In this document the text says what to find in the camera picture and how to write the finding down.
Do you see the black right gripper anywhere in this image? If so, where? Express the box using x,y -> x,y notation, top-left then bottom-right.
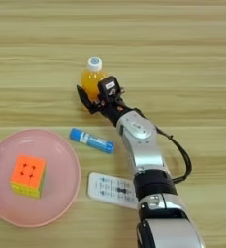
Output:
76,84 -> 134,127

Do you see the orange juice bottle white cap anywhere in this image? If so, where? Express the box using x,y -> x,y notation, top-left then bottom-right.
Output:
81,56 -> 108,105

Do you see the blue glue stick tube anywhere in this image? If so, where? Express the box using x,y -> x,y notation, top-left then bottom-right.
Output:
69,127 -> 114,155

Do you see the white remote control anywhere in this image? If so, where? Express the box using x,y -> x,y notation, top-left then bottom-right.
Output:
86,172 -> 140,210

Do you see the small black box white label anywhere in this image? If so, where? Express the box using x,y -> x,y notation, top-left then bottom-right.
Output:
97,75 -> 122,101

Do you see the orange and yellow puzzle cube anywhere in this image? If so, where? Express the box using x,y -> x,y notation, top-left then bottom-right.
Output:
10,154 -> 47,200

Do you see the pink round plate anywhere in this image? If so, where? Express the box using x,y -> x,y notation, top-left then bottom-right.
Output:
0,128 -> 81,228

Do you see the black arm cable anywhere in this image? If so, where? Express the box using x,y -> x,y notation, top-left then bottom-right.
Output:
140,109 -> 193,185

